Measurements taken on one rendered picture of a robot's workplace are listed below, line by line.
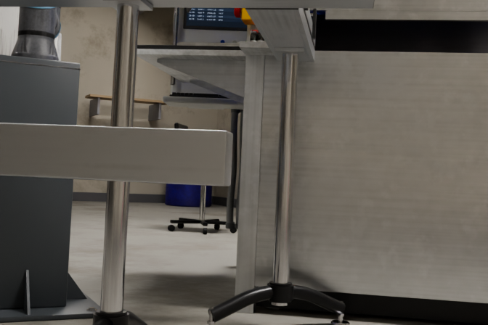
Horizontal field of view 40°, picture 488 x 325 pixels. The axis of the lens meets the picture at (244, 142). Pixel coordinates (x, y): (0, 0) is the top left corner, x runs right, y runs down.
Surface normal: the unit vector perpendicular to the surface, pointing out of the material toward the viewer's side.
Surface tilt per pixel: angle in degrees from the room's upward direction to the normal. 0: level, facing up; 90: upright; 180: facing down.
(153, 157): 90
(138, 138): 90
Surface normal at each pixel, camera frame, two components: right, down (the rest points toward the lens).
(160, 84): 0.43, -0.03
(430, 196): -0.16, -0.06
